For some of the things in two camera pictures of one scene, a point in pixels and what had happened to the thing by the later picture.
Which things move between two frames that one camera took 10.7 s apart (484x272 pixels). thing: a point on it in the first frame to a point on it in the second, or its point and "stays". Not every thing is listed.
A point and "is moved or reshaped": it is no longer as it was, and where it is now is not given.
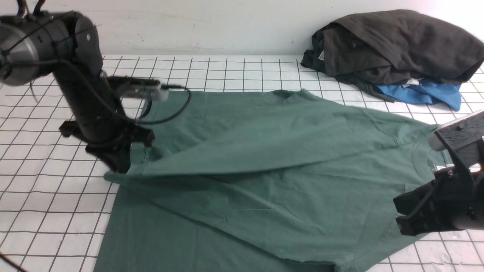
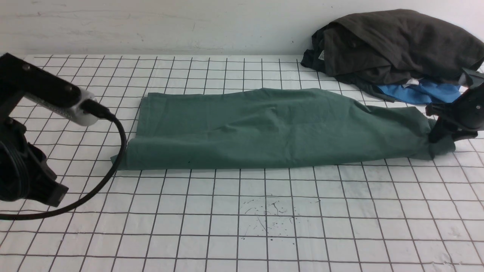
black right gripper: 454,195 to 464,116
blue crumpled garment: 426,92 stays
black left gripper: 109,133 to 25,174
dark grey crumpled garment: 364,49 stays
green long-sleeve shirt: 240,181 is moved or reshaped
